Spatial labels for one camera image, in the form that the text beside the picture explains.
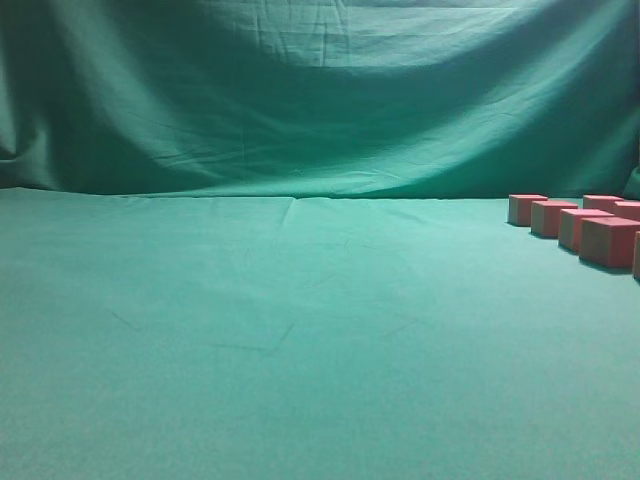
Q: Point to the pink cube column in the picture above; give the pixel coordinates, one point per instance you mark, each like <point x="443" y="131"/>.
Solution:
<point x="608" y="241"/>
<point x="627" y="209"/>
<point x="605" y="203"/>
<point x="519" y="208"/>
<point x="570" y="228"/>
<point x="545" y="217"/>

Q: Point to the pink cube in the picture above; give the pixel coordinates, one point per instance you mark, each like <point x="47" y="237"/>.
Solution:
<point x="636" y="257"/>

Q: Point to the green cloth backdrop and cover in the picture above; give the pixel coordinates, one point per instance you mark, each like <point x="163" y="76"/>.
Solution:
<point x="269" y="240"/>

